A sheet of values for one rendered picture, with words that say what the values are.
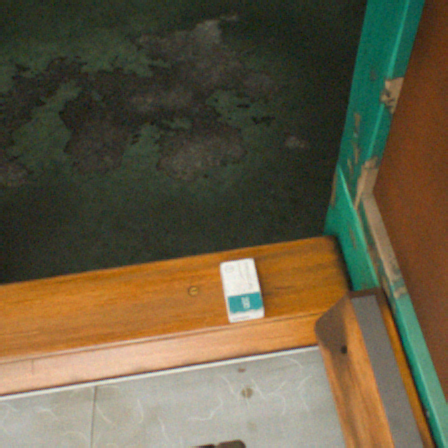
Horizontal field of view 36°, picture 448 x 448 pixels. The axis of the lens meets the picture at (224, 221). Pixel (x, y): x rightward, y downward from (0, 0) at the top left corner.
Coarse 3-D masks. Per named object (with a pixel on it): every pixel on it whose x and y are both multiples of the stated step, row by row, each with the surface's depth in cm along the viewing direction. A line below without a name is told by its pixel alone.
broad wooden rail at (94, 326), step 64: (192, 256) 75; (256, 256) 75; (320, 256) 75; (0, 320) 71; (64, 320) 71; (128, 320) 71; (192, 320) 71; (256, 320) 71; (0, 384) 69; (64, 384) 70
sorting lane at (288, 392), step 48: (96, 384) 70; (144, 384) 70; (192, 384) 70; (240, 384) 70; (288, 384) 70; (0, 432) 67; (48, 432) 67; (96, 432) 67; (144, 432) 67; (192, 432) 67; (240, 432) 67; (288, 432) 67; (336, 432) 67
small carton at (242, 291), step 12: (228, 264) 72; (240, 264) 72; (252, 264) 72; (228, 276) 71; (240, 276) 71; (252, 276) 71; (228, 288) 71; (240, 288) 71; (252, 288) 70; (228, 300) 70; (240, 300) 70; (252, 300) 70; (228, 312) 70; (240, 312) 69; (252, 312) 69
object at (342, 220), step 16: (336, 176) 74; (336, 192) 75; (336, 208) 76; (352, 208) 70; (336, 224) 77; (352, 224) 70; (352, 240) 71; (352, 256) 72; (368, 256) 66; (352, 272) 73; (368, 272) 67; (352, 288) 74; (368, 288) 67
